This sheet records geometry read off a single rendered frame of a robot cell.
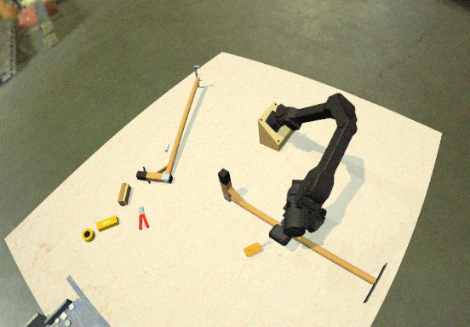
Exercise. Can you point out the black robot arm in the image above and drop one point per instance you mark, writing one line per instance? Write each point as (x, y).
(318, 183)

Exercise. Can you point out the red-handled pliers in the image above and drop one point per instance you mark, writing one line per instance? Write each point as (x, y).
(142, 215)

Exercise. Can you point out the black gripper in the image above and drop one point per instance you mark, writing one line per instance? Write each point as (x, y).
(277, 234)

